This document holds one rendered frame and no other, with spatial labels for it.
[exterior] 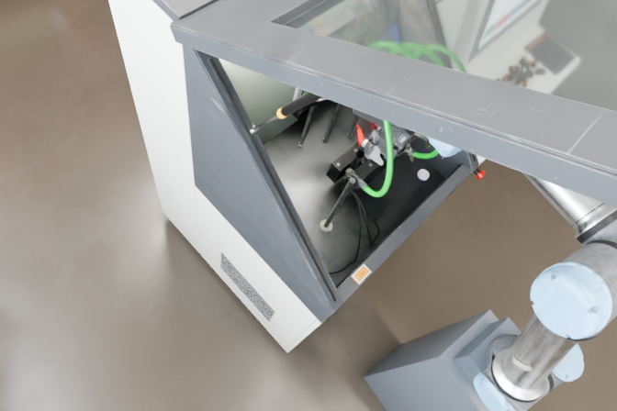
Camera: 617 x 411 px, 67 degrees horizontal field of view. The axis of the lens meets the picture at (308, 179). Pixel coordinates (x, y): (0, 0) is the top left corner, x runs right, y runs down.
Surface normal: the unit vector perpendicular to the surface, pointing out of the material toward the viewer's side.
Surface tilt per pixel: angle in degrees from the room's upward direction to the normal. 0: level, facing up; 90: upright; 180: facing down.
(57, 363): 0
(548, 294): 83
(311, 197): 0
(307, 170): 0
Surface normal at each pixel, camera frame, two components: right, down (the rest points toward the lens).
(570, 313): -0.85, 0.28
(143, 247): 0.18, -0.44
